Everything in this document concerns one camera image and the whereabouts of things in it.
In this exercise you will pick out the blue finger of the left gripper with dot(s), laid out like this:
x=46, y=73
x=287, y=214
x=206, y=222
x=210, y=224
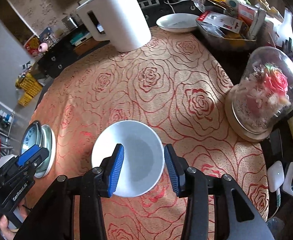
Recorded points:
x=27, y=155

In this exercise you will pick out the metal tray with boxes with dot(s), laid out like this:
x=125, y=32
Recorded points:
x=224, y=32

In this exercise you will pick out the white floral plate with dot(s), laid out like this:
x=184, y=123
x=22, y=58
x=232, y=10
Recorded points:
x=143, y=162

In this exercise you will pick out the rose patterned tablecloth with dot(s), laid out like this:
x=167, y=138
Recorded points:
x=174, y=85

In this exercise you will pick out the white electric kettle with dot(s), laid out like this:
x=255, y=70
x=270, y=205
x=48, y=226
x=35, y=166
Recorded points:
x=120, y=21

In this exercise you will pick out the glass dome with rose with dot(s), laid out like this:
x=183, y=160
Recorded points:
x=263, y=96

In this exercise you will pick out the black drawer cabinet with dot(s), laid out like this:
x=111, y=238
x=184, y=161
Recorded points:
x=59, y=57

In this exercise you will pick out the white charger block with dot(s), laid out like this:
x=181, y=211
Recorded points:
x=275, y=176

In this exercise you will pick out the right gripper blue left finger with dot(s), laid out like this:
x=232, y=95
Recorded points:
x=113, y=169

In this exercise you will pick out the white plate at back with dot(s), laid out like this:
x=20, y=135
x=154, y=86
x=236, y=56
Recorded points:
x=178, y=22

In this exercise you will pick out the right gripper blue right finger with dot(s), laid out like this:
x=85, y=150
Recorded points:
x=176, y=169

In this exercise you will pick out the yellow crates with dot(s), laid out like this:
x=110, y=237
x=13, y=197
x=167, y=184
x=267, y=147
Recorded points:
x=30, y=86

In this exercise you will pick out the blue patterned porcelain bowl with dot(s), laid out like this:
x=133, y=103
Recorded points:
x=31, y=137

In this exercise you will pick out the pink round gadget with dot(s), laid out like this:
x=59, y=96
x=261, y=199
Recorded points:
x=43, y=47

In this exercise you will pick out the person's left hand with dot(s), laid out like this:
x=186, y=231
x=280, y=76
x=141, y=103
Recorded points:
x=6, y=232

